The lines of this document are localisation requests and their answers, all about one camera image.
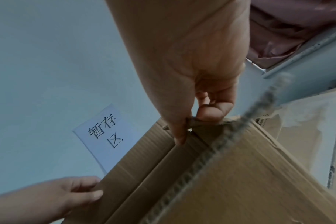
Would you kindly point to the white paper sign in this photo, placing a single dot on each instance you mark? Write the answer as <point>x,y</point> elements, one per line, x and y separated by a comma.
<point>101,133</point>

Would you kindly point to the pink plastic bag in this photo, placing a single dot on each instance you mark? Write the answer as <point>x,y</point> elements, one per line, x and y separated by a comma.
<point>284,28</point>

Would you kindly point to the person's left hand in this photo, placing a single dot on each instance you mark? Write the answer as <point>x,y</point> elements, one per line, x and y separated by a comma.
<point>40,199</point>

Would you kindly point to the person's right hand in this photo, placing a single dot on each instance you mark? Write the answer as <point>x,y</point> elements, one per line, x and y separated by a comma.
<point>184,48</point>

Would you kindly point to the light blue metal shelf frame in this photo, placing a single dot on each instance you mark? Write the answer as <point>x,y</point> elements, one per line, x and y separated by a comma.
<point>309,72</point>

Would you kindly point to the pale taped cardboard box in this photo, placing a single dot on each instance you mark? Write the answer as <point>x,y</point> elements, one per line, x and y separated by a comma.
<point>306,133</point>

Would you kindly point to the brown cardboard box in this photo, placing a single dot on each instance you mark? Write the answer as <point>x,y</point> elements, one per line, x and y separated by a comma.
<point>240,179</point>

